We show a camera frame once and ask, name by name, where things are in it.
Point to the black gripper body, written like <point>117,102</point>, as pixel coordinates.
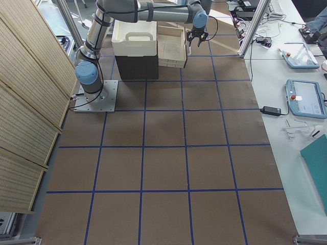
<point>195,33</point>

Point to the light wooden drawer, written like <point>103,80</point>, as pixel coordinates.
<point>171,47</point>

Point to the dark wooden drawer cabinet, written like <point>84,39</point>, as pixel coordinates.
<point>138,68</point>

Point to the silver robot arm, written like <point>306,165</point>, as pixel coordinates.
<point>184,14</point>

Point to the cream plastic tray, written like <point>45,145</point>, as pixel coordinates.
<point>134,39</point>

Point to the small black power brick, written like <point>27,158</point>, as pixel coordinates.
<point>271,111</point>

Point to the blue teach pendant far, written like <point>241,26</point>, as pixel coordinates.
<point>298,55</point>

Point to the blue teach pendant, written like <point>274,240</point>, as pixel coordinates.
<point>298,55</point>
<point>305,99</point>

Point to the blue teach pendant near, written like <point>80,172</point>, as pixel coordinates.
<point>305,99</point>

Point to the perforated wooden panel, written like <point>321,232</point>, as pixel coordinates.
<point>37,81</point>

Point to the aluminium frame post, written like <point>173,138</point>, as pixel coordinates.
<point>258,16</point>

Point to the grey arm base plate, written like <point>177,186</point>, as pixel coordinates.
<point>99,102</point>

